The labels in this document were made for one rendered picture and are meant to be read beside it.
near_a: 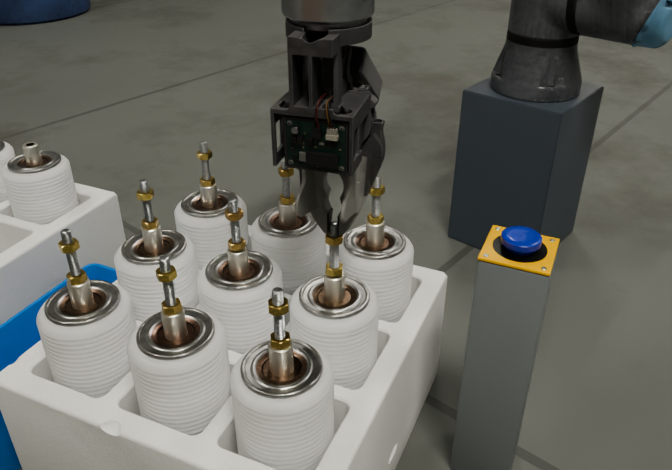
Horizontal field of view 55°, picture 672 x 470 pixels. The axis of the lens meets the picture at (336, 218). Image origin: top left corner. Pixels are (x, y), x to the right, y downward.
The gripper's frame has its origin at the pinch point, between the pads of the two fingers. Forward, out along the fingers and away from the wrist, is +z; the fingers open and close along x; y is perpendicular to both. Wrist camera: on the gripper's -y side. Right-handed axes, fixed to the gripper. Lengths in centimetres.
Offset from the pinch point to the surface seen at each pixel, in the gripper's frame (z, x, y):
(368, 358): 15.3, 4.4, 2.5
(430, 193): 35, 0, -73
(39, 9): 29, -183, -179
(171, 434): 16.4, -11.4, 16.8
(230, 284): 9.1, -11.4, 2.1
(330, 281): 6.6, -0.1, 1.8
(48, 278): 23, -46, -9
